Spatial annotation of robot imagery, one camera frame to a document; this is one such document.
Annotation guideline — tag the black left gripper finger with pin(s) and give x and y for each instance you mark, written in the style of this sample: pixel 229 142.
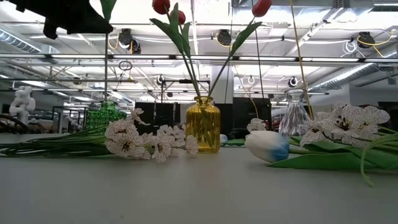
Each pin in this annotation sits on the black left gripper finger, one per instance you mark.
pixel 90 23

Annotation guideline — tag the red artificial tulip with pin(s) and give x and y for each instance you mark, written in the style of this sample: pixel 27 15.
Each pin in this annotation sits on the red artificial tulip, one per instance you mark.
pixel 261 7
pixel 161 5
pixel 179 17

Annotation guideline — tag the white spotted flower bunch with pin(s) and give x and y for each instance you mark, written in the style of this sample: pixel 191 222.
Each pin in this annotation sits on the white spotted flower bunch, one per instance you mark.
pixel 345 123
pixel 127 140

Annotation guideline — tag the yellow glass vase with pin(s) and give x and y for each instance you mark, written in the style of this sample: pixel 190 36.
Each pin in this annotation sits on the yellow glass vase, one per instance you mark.
pixel 203 124

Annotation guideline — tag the green glass vase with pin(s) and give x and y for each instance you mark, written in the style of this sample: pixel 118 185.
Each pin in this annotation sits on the green glass vase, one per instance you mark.
pixel 104 116

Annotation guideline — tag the clear glass vase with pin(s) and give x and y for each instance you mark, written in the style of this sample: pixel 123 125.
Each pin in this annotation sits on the clear glass vase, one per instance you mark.
pixel 294 113

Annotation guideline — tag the long ceiling light bar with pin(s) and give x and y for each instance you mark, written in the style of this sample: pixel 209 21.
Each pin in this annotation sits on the long ceiling light bar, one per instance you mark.
pixel 140 57

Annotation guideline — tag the white robot figure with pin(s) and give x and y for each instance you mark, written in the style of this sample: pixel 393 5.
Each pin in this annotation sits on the white robot figure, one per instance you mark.
pixel 21 104

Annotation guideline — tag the black background cabinet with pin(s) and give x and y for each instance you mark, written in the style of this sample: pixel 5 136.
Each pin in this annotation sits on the black background cabinet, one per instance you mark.
pixel 248 109
pixel 155 112

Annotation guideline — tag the small loose white flower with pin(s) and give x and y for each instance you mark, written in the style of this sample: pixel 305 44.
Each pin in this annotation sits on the small loose white flower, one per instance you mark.
pixel 256 124

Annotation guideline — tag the grey table mat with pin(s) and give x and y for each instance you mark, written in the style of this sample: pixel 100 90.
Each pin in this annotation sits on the grey table mat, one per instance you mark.
pixel 217 193

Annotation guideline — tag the black gantry frame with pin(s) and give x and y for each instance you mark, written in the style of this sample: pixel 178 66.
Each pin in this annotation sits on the black gantry frame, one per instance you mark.
pixel 186 81

